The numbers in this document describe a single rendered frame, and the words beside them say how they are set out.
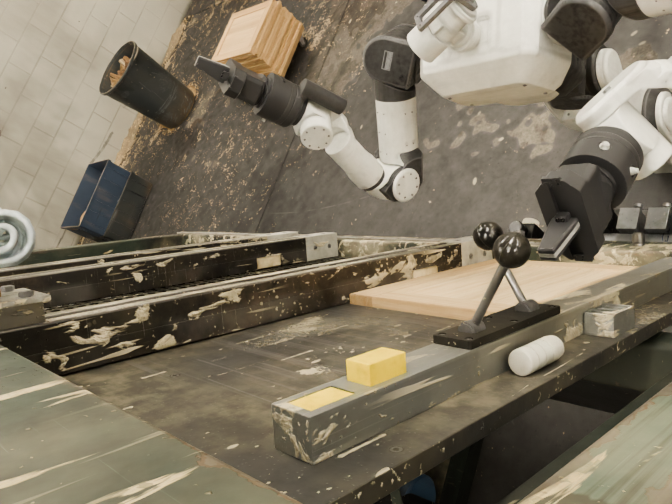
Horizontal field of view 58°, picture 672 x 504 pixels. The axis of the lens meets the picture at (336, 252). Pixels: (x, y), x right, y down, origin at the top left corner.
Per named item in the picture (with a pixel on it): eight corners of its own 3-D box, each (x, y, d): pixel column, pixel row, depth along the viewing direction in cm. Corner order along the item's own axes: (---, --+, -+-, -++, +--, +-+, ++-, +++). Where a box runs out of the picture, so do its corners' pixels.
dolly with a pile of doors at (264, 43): (316, 33, 427) (275, -5, 401) (290, 97, 416) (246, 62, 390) (265, 48, 472) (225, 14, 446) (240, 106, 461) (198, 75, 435)
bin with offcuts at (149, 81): (207, 81, 521) (143, 34, 479) (184, 133, 510) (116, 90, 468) (178, 88, 559) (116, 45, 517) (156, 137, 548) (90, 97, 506)
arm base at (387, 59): (390, 77, 141) (383, 26, 136) (443, 71, 136) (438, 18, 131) (366, 94, 130) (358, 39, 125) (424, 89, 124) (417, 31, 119)
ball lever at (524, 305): (551, 308, 74) (500, 214, 78) (535, 314, 72) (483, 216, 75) (526, 320, 77) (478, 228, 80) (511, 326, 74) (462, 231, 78)
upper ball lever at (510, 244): (490, 344, 67) (544, 241, 61) (471, 352, 64) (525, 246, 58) (464, 323, 69) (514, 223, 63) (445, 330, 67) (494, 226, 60)
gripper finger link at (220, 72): (200, 52, 112) (230, 67, 115) (193, 68, 113) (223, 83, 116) (200, 54, 111) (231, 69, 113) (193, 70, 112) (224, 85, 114)
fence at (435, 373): (695, 279, 112) (695, 258, 112) (313, 466, 47) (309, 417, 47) (665, 277, 116) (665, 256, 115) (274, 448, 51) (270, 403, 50)
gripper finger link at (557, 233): (533, 255, 70) (554, 222, 73) (560, 256, 68) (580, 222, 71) (529, 244, 69) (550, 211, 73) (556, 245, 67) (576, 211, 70)
